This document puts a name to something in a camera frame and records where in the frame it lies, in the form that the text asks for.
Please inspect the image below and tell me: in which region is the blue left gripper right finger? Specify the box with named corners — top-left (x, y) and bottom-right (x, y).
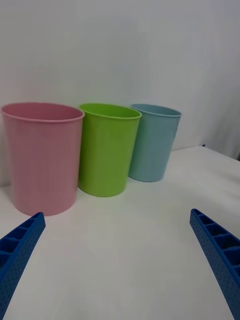
top-left (189, 208), bottom-right (240, 320)

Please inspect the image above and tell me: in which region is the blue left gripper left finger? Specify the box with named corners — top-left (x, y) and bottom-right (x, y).
top-left (0, 211), bottom-right (47, 320)

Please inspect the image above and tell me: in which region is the pink plastic bin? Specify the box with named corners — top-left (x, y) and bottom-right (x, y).
top-left (0, 101), bottom-right (86, 217)

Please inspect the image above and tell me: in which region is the pale blue plastic bin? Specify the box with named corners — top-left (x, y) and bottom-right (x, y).
top-left (127, 103), bottom-right (183, 183)

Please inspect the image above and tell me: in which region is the green plastic bin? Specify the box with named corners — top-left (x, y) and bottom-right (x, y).
top-left (77, 102), bottom-right (143, 199)

